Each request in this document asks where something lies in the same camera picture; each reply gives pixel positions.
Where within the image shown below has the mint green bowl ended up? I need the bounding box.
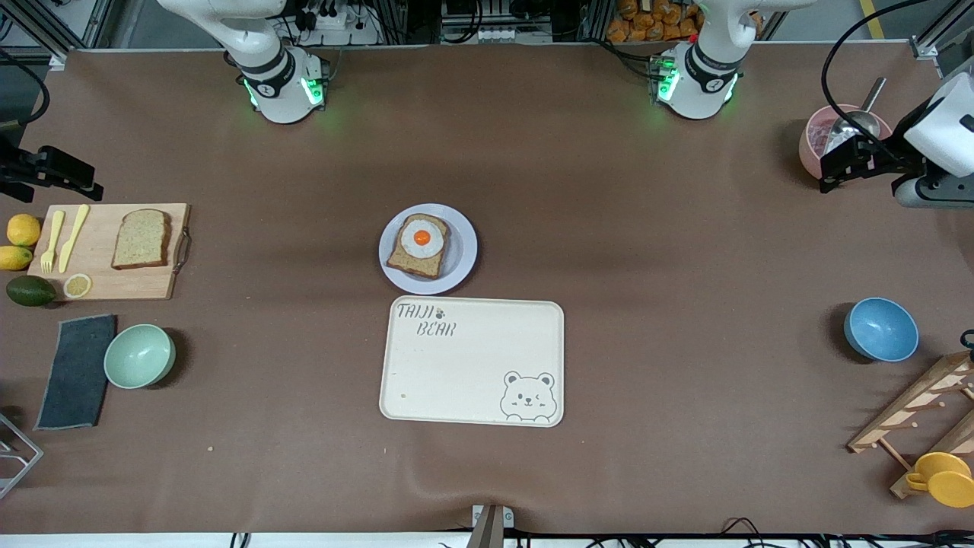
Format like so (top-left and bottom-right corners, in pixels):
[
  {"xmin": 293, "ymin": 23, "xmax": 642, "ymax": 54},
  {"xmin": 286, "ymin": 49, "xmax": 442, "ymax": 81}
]
[{"xmin": 103, "ymin": 324, "xmax": 177, "ymax": 390}]

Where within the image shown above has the plain brown bread slice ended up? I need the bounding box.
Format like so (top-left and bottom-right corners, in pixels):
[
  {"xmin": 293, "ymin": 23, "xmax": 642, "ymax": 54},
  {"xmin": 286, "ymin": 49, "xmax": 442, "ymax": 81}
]
[{"xmin": 111, "ymin": 209, "xmax": 173, "ymax": 270}]

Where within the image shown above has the wooden cutting board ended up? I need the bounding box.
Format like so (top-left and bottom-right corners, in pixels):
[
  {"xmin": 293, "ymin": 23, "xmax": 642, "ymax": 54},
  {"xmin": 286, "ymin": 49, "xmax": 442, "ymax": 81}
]
[{"xmin": 27, "ymin": 202, "xmax": 193, "ymax": 301}]

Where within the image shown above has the dark grey cloth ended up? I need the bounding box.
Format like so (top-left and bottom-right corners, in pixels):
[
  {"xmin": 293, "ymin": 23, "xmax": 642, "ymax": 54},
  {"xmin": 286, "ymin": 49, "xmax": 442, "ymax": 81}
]
[{"xmin": 34, "ymin": 314, "xmax": 118, "ymax": 432}]

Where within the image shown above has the blue bowl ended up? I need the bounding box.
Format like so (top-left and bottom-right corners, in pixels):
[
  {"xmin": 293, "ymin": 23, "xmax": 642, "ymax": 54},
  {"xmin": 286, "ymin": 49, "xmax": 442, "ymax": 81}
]
[{"xmin": 843, "ymin": 297, "xmax": 920, "ymax": 363}]

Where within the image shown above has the yellow plastic fork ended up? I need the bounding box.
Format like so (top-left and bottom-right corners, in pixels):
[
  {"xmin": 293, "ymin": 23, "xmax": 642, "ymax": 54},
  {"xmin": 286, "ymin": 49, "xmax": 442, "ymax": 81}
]
[{"xmin": 40, "ymin": 210, "xmax": 66, "ymax": 275}]

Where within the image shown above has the fried egg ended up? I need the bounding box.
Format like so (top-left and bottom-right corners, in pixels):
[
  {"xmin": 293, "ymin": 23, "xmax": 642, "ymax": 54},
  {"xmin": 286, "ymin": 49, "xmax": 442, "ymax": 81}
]
[{"xmin": 400, "ymin": 217, "xmax": 447, "ymax": 260}]

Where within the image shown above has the yellow cup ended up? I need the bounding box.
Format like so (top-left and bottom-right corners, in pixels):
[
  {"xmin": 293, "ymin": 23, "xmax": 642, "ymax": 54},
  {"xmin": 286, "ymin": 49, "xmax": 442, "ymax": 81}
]
[{"xmin": 906, "ymin": 452, "xmax": 974, "ymax": 508}]

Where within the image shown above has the pale lilac round plate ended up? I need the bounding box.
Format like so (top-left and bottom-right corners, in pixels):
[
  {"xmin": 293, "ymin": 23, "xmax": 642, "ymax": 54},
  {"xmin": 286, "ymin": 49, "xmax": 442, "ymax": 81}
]
[{"xmin": 378, "ymin": 202, "xmax": 479, "ymax": 296}]

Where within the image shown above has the orange pastries pile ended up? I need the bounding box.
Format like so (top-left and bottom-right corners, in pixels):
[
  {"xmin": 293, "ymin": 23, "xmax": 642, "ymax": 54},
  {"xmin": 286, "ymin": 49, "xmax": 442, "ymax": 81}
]
[{"xmin": 606, "ymin": 0, "xmax": 705, "ymax": 44}]

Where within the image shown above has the bread slice under egg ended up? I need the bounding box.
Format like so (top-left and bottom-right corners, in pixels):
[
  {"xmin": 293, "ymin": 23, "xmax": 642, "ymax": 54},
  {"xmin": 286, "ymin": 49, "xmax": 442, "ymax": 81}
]
[{"xmin": 386, "ymin": 214, "xmax": 451, "ymax": 279}]

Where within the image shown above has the green avocado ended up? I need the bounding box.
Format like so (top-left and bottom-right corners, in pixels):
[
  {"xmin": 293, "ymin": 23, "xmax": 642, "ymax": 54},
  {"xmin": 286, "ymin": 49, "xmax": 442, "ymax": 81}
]
[{"xmin": 6, "ymin": 275, "xmax": 58, "ymax": 307}]

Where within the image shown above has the metal wire basket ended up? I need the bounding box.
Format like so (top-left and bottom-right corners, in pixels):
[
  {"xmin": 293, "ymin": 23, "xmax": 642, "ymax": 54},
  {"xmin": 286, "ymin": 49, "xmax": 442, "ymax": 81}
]
[{"xmin": 0, "ymin": 411, "xmax": 45, "ymax": 501}]

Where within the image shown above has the cream bear print tray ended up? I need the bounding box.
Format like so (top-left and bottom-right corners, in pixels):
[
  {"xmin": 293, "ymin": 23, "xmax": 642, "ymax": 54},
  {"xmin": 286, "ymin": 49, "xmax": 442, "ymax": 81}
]
[{"xmin": 379, "ymin": 296, "xmax": 565, "ymax": 429}]

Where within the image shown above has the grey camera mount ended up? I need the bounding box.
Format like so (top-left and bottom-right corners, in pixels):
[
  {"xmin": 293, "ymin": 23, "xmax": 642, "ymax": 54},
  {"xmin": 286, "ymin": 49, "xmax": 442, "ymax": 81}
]
[{"xmin": 466, "ymin": 504, "xmax": 515, "ymax": 548}]

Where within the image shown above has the metal scoop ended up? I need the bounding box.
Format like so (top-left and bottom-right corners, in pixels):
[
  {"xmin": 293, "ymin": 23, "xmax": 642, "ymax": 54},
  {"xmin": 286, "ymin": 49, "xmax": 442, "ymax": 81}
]
[{"xmin": 826, "ymin": 76, "xmax": 888, "ymax": 157}]

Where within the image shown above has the wooden rack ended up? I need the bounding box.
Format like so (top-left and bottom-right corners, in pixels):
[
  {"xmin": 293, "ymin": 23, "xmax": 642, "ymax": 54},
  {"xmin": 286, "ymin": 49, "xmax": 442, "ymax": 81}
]
[{"xmin": 847, "ymin": 350, "xmax": 974, "ymax": 501}]

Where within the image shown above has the round yellow lemon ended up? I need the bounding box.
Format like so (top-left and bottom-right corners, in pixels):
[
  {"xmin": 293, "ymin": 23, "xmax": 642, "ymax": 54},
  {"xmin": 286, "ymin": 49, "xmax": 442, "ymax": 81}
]
[{"xmin": 7, "ymin": 214, "xmax": 42, "ymax": 247}]

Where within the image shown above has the pink bowl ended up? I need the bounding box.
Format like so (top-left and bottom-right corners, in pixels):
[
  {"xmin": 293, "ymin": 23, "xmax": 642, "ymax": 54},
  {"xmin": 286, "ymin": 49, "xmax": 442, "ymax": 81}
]
[{"xmin": 798, "ymin": 104, "xmax": 893, "ymax": 182}]

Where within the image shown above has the yellow plastic knife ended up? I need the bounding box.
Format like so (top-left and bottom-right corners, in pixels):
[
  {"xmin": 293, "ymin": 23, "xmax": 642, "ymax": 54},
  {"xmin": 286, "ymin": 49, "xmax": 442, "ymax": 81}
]
[{"xmin": 59, "ymin": 204, "xmax": 91, "ymax": 275}]

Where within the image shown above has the white power strip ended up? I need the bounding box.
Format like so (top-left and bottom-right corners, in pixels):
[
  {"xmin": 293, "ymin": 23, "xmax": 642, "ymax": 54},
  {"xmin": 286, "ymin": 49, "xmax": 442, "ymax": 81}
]
[{"xmin": 293, "ymin": 6, "xmax": 381, "ymax": 46}]

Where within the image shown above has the aluminium frame post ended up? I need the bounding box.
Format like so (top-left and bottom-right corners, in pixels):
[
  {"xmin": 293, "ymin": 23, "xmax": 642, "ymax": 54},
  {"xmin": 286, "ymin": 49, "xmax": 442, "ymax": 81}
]
[
  {"xmin": 0, "ymin": 0, "xmax": 115, "ymax": 71},
  {"xmin": 909, "ymin": 0, "xmax": 974, "ymax": 62}
]

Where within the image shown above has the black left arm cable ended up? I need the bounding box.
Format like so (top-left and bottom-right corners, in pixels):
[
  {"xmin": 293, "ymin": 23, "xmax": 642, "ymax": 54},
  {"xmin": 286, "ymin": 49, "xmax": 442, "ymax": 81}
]
[{"xmin": 820, "ymin": 0, "xmax": 933, "ymax": 166}]

